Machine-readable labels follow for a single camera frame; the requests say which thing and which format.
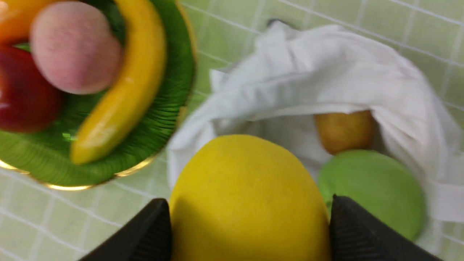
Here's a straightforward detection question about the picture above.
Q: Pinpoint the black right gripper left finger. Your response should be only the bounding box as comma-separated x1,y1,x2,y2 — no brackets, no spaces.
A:
81,198,173,261

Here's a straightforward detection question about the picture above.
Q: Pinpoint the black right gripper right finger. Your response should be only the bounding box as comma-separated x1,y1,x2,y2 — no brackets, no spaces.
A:
330,195,440,261

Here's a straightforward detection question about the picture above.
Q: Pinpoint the yellow lemon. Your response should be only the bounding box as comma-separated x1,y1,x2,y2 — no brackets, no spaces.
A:
169,135,331,261

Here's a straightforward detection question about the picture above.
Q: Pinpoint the brown kiwi fruit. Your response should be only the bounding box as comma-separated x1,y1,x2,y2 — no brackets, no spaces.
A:
314,110,376,155

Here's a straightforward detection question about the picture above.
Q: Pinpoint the green glass fruit bowl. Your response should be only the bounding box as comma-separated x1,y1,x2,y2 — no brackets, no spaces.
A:
1,0,196,190

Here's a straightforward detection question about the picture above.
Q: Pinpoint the white cloth bag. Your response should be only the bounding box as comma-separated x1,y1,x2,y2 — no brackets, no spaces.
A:
167,21,464,254

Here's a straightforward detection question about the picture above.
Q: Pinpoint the green apple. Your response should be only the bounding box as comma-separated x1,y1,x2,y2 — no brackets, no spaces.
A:
318,150,427,241

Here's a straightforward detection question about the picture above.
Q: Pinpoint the yellow banana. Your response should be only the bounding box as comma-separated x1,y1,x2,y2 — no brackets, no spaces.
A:
70,0,167,165

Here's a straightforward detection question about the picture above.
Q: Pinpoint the red apple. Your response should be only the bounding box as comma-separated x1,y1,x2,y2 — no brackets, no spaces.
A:
0,46,64,133

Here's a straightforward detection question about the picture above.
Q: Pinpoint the pink peach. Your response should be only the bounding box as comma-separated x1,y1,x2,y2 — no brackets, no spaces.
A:
29,1,122,95

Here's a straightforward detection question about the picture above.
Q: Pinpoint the orange mango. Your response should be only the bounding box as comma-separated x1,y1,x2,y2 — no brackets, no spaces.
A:
0,0,56,45

